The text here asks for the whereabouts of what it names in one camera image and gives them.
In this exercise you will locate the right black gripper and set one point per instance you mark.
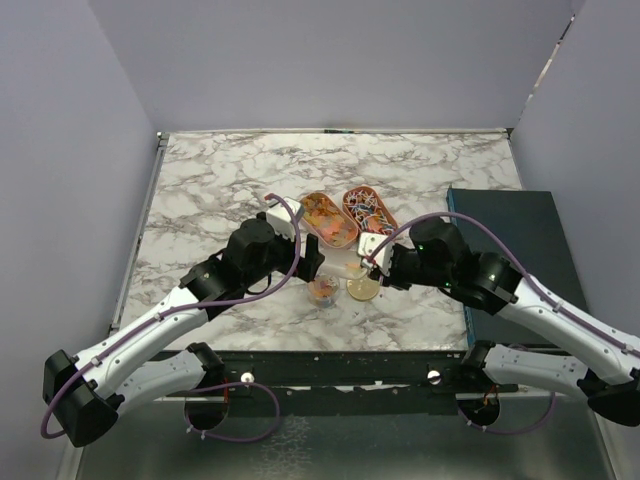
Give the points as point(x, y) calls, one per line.
point(391, 279)

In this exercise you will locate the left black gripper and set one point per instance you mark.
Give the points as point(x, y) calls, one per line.
point(307, 265)

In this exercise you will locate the clear plastic scoop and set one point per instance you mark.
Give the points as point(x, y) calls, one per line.
point(344, 264)

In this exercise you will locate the pink tray of gummy candies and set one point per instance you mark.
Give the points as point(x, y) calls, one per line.
point(328, 222)

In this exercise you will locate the pink tray of lollipops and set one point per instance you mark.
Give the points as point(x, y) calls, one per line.
point(366, 208)

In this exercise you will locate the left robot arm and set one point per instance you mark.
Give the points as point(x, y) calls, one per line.
point(87, 392)

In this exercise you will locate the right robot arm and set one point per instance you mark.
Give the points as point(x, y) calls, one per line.
point(598, 362)

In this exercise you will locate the clear glass jar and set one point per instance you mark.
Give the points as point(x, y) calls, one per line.
point(323, 291)

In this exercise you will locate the gold jar lid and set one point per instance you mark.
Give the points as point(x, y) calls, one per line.
point(363, 289)

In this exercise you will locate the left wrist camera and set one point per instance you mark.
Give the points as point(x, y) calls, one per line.
point(282, 217)

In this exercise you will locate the blue network switch box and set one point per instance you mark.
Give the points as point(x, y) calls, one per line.
point(528, 223)

